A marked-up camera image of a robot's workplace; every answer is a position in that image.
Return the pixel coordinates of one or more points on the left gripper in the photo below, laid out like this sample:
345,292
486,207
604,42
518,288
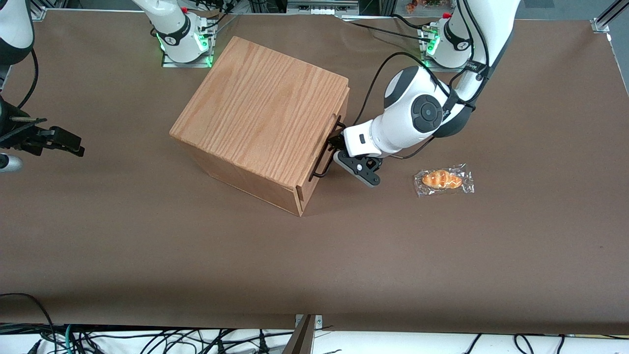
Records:
337,143

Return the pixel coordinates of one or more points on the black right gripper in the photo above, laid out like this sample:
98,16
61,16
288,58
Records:
14,132

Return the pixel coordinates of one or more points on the light wooden drawer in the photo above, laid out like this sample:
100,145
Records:
322,147

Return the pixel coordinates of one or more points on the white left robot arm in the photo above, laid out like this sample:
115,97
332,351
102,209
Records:
417,113

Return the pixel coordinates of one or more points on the metal base plate right arm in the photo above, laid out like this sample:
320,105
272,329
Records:
169,61

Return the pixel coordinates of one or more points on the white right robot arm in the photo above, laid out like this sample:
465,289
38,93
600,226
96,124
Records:
172,29

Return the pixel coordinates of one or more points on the light wooden drawer cabinet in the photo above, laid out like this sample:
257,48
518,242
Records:
255,108

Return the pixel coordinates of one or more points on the bread roll in clear wrapper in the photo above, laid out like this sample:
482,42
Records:
442,179

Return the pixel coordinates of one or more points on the grey electronics box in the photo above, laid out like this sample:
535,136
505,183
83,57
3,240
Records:
319,7

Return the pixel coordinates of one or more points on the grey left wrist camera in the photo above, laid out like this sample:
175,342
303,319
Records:
354,167

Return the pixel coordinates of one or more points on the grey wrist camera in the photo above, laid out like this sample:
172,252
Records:
10,163
354,167

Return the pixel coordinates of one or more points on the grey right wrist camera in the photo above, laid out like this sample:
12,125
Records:
10,163

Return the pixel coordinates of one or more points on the small metal bracket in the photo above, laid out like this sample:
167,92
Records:
318,320

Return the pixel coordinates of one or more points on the brown angled post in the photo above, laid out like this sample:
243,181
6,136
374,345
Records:
300,339

